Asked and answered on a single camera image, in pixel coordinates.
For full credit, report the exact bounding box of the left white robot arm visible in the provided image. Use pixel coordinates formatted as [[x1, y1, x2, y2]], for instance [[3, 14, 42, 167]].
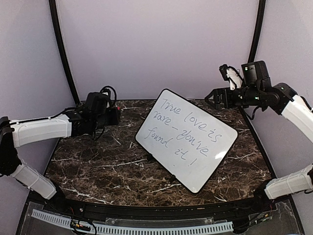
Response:
[[0, 86, 120, 213]]

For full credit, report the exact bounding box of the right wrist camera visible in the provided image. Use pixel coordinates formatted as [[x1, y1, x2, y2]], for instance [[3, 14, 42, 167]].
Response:
[[219, 64, 243, 90]]

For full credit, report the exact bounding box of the white whiteboard black frame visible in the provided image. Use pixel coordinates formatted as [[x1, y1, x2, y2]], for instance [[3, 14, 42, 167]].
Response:
[[135, 89, 238, 193]]

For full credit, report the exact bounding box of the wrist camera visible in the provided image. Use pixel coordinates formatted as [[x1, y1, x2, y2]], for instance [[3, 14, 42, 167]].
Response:
[[100, 85, 117, 108], [219, 64, 243, 90]]

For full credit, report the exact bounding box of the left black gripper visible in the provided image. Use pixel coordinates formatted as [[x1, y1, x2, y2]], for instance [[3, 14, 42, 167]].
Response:
[[92, 107, 120, 132]]

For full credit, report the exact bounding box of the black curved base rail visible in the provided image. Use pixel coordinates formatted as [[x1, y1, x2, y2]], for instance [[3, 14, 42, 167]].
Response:
[[38, 195, 291, 224]]

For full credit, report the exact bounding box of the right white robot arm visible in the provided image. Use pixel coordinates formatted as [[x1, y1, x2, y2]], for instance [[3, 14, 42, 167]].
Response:
[[204, 61, 313, 212]]

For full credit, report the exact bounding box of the left black frame post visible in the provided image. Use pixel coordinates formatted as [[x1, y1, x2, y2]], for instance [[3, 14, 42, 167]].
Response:
[[48, 0, 80, 105]]

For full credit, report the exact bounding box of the black frame post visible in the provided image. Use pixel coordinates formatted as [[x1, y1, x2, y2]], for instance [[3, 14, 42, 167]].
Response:
[[48, 0, 80, 105], [247, 0, 266, 63]]

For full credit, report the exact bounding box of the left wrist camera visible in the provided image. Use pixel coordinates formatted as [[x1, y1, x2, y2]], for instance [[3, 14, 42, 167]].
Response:
[[100, 85, 117, 108]]

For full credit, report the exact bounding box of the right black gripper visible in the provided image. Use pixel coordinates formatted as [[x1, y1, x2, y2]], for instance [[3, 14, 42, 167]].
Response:
[[205, 86, 262, 110]]

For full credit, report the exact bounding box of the right black frame post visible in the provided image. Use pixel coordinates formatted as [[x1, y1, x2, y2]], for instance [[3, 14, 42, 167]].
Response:
[[247, 0, 266, 63]]

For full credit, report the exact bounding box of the grey slotted cable duct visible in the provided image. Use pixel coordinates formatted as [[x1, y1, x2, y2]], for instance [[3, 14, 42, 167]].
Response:
[[31, 209, 234, 235]]

